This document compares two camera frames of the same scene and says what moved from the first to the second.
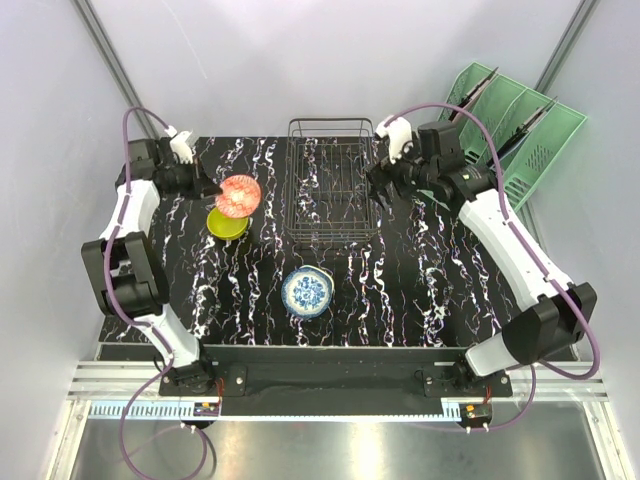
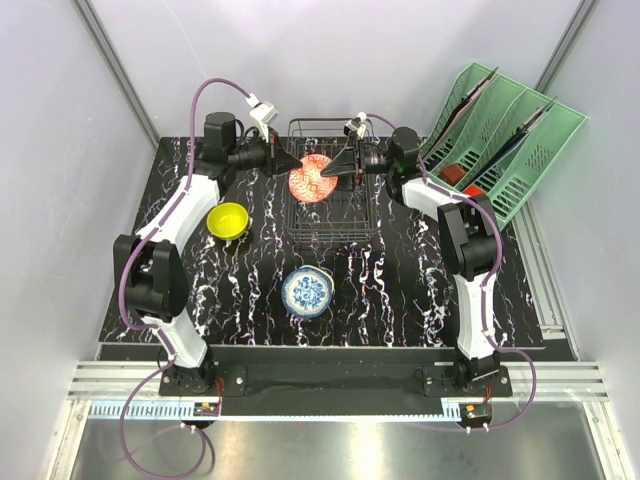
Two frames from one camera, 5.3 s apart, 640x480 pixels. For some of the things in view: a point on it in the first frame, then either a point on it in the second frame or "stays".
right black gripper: [386, 174] → [344, 163]
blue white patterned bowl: [307, 291] stays
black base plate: [344, 381] stays
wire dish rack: [327, 198] stays
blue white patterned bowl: [240, 197] → [307, 183]
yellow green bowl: [226, 227] stays
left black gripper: [196, 170] → [278, 160]
